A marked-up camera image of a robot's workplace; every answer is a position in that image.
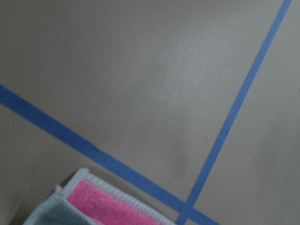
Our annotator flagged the pink and grey towel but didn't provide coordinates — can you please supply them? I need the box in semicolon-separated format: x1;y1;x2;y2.
24;168;173;225

